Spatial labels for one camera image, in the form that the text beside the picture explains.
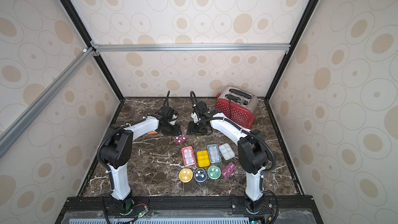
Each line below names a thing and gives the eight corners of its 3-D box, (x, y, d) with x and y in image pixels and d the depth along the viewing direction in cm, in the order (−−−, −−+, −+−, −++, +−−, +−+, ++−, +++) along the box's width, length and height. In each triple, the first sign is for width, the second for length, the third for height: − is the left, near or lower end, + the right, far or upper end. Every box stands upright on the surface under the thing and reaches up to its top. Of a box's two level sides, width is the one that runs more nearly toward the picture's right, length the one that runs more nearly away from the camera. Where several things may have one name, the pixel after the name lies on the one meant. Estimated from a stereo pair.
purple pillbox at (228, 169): (225, 178, 84) (226, 177, 82) (220, 172, 86) (220, 171, 84) (236, 168, 88) (237, 167, 86) (231, 162, 90) (231, 161, 88)
